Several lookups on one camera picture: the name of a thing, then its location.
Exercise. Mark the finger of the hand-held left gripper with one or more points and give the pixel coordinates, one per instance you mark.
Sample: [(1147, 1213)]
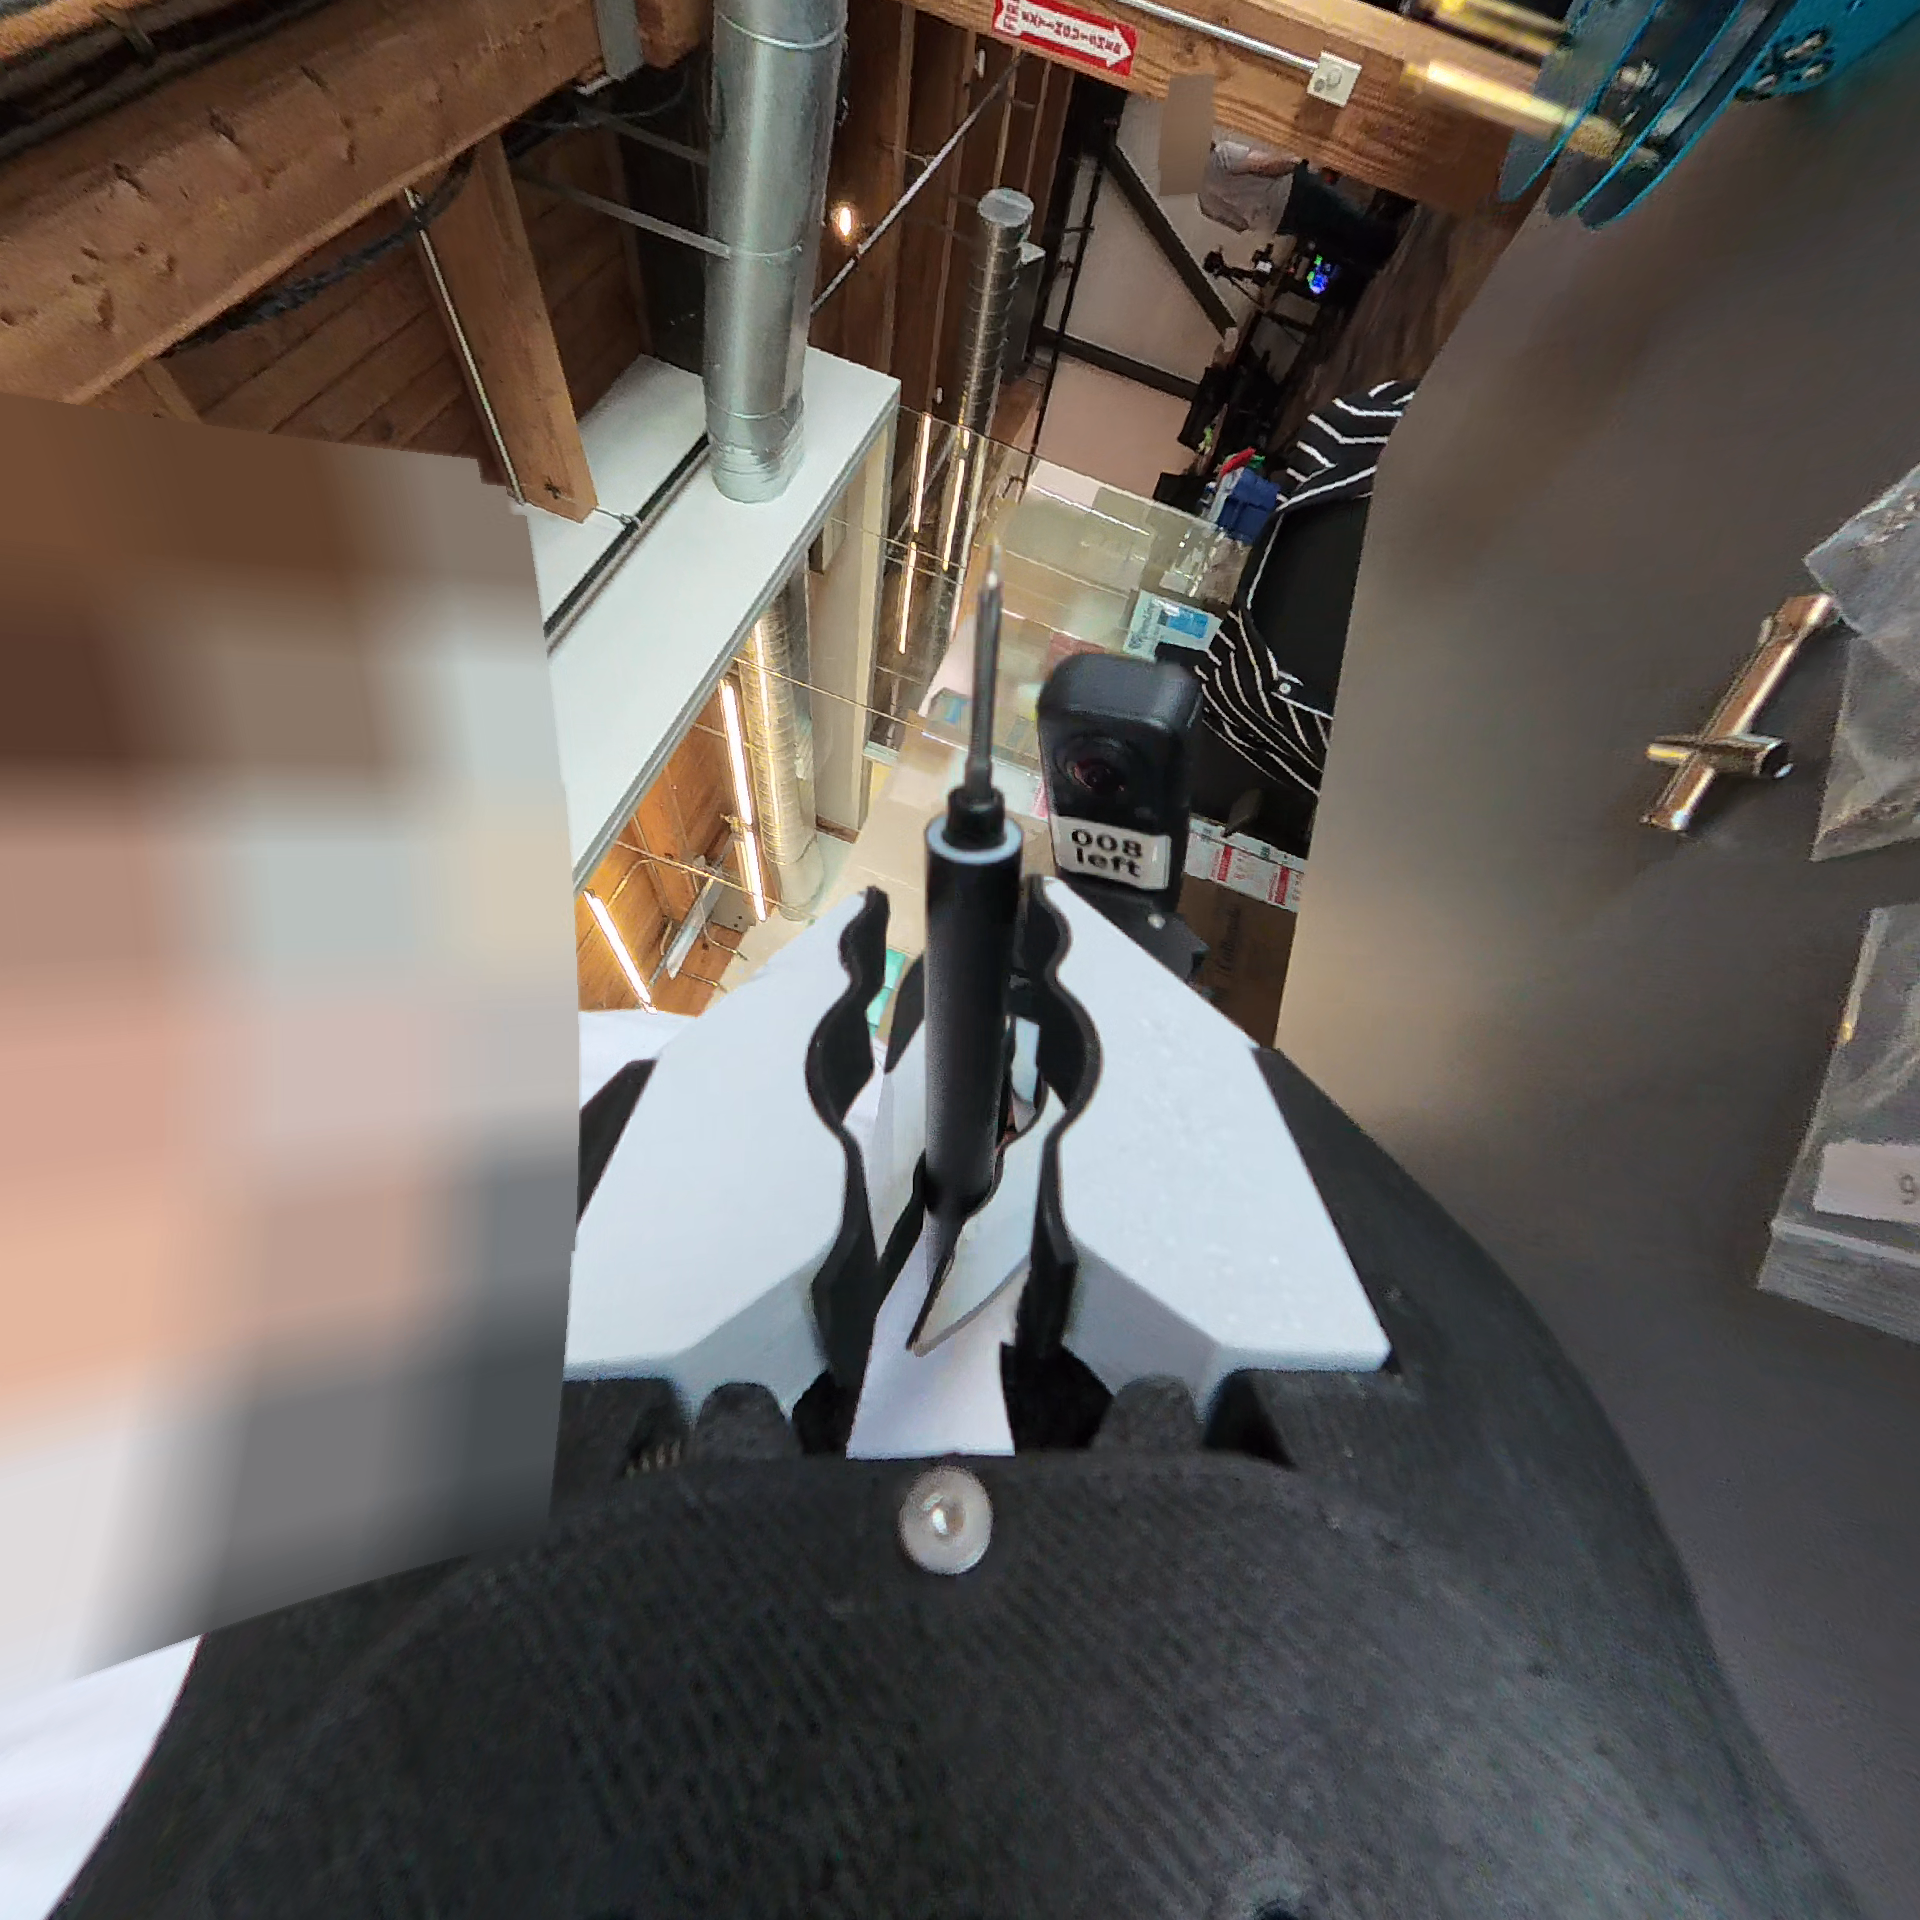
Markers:
[(968, 1283)]

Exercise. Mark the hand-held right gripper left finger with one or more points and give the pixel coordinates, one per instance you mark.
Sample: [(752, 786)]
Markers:
[(705, 1200)]

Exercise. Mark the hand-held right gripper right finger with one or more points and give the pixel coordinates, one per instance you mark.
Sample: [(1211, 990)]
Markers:
[(1200, 1185)]

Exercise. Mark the teal hobby robot arm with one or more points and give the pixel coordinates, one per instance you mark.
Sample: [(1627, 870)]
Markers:
[(1650, 105)]

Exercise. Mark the black white striped garment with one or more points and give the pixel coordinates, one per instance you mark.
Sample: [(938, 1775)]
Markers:
[(1290, 705)]

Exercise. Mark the metal socket wrench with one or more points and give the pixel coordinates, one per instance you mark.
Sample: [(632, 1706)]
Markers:
[(1724, 744)]

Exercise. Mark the wooden beam with sign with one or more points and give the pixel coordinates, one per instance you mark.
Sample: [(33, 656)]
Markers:
[(1276, 105)]

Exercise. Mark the grey electrical box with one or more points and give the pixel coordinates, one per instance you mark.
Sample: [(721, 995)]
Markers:
[(1329, 78)]

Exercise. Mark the red white sign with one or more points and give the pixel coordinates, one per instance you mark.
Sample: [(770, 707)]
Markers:
[(1065, 37)]

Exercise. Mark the wide wooden ceiling beam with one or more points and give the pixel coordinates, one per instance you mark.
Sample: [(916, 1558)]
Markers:
[(224, 195)]

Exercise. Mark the ribbed silver ventilation duct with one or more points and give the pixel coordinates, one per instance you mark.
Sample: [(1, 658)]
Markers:
[(779, 721)]

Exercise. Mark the thin silver ventilation duct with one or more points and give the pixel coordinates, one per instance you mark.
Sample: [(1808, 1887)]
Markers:
[(989, 317)]

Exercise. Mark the large silver ventilation duct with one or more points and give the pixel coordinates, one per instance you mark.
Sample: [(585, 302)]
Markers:
[(762, 241)]

